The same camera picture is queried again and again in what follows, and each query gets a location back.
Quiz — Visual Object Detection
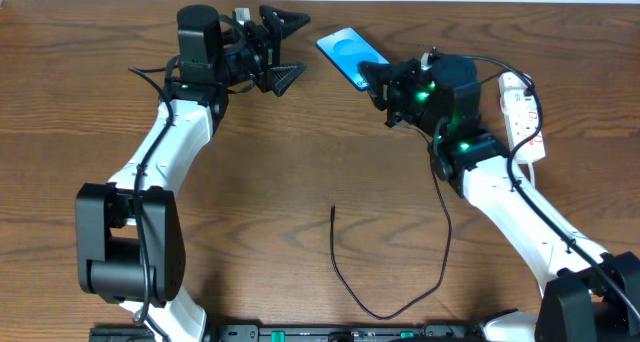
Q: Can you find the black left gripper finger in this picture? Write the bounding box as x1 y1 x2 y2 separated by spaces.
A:
259 5 311 38
270 62 307 97

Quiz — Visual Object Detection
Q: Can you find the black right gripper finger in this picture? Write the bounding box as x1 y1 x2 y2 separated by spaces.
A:
358 62 399 95
367 89 387 111

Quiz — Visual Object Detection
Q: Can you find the blue Galaxy smartphone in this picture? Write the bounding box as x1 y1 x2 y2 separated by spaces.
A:
316 27 389 91

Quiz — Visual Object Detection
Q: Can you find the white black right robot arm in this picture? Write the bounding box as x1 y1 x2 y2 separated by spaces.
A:
358 50 639 341

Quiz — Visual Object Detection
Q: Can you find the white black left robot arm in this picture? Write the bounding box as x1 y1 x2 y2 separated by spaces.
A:
75 5 310 341

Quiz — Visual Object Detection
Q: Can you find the white power strip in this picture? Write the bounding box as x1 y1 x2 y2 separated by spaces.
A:
498 72 546 164

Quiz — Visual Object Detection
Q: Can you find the black USB charging cable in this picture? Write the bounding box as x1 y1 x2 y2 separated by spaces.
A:
328 69 536 321

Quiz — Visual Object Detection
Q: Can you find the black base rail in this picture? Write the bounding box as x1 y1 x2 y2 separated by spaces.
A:
87 323 507 342

